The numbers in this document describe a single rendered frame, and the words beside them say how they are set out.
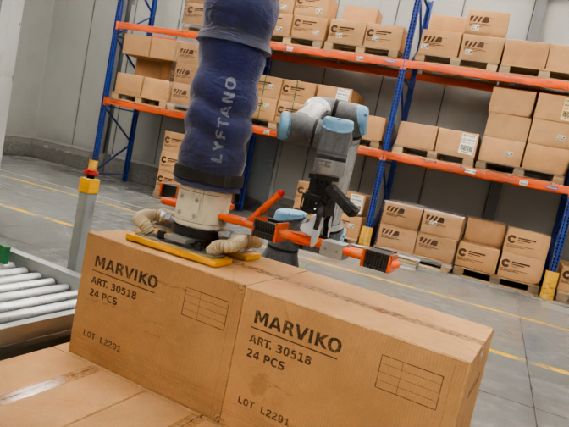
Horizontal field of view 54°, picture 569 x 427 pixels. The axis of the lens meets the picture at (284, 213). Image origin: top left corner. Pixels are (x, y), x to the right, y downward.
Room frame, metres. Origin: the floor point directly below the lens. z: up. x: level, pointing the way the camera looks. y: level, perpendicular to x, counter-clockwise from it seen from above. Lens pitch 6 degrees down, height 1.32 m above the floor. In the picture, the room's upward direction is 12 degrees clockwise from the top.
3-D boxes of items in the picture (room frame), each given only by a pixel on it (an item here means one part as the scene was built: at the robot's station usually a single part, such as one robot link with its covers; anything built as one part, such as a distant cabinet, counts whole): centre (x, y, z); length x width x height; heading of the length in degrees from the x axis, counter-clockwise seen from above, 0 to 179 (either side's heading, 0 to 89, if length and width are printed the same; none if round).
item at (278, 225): (1.70, 0.03, 1.08); 0.10 x 0.08 x 0.06; 156
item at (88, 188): (2.68, 0.95, 0.50); 0.07 x 0.07 x 1.00; 64
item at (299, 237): (1.83, 0.03, 1.08); 0.93 x 0.30 x 0.04; 66
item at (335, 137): (1.65, -0.10, 1.38); 0.10 x 0.09 x 0.12; 173
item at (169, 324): (1.80, 0.24, 0.74); 0.60 x 0.40 x 0.40; 64
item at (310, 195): (1.65, -0.09, 1.21); 0.09 x 0.08 x 0.12; 65
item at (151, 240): (1.71, 0.30, 0.97); 0.34 x 0.10 x 0.05; 66
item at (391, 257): (1.55, -0.28, 1.07); 0.08 x 0.07 x 0.05; 66
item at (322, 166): (1.64, -0.10, 1.29); 0.10 x 0.09 x 0.05; 155
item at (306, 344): (1.53, -0.29, 0.74); 0.60 x 0.40 x 0.40; 64
